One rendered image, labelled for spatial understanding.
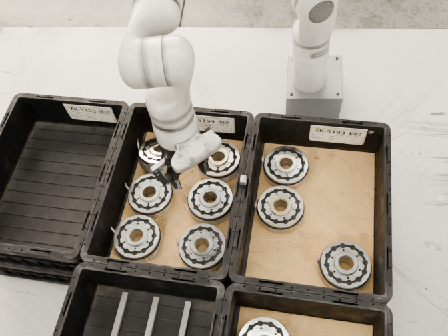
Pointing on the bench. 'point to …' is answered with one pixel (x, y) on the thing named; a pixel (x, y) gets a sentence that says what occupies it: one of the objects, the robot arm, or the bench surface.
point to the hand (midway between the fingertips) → (189, 174)
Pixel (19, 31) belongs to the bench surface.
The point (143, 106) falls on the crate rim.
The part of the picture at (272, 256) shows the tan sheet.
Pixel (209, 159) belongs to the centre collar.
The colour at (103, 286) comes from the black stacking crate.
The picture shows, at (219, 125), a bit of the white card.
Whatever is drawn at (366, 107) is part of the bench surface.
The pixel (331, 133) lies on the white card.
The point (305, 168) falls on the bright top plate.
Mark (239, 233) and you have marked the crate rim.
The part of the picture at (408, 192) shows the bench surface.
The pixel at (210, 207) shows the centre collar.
